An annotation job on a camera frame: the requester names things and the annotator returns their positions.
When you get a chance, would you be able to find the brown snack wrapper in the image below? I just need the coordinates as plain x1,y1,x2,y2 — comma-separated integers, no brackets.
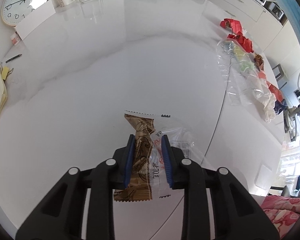
114,111,201,202

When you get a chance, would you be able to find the green paper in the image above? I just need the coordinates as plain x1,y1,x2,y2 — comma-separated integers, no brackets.
239,61,255,72

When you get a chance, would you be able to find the yellow paper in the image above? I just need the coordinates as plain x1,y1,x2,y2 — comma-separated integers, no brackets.
233,45,246,61

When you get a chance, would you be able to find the blue crumpled wrapper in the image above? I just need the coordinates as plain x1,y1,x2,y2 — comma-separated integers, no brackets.
274,99,287,115

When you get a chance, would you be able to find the white crumpled tissue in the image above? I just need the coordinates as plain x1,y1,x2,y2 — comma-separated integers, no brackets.
254,90,276,123

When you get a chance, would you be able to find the orange-red flat packet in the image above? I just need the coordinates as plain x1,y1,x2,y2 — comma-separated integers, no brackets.
267,81,283,103

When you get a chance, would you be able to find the clear plastic bag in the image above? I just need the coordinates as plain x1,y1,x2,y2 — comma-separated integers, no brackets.
216,38,269,106

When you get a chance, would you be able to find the pink crumpled paper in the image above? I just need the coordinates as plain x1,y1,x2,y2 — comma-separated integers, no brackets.
258,70,267,82

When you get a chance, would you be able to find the brown crumpled wrapper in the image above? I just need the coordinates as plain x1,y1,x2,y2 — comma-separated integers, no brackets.
254,53,264,71

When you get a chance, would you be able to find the black pen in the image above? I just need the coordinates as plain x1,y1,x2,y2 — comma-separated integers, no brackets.
5,54,22,63

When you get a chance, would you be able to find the red crumpled paper ball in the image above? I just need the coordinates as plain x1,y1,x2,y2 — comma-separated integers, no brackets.
228,32,254,53

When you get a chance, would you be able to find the white drawer cabinet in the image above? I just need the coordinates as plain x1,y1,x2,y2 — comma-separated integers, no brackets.
207,0,291,55

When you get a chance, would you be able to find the red torn cardboard wrapper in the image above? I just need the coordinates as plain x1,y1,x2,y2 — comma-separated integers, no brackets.
220,18,243,34

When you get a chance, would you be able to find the metal frame stool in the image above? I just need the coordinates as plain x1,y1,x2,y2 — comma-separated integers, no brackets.
272,64,289,89

